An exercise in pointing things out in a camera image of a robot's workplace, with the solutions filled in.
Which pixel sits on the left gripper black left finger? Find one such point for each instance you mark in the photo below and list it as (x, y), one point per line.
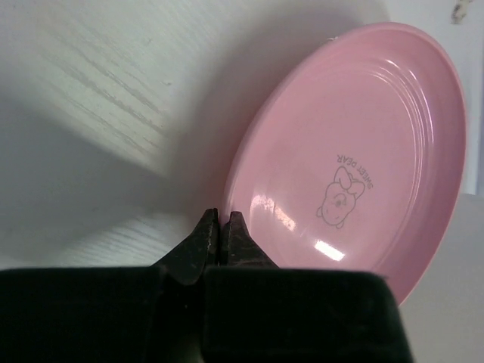
(186, 262)

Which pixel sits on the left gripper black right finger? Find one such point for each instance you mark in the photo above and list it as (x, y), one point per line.
(238, 249)

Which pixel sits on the pink round plate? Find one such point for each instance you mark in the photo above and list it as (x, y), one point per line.
(355, 161)

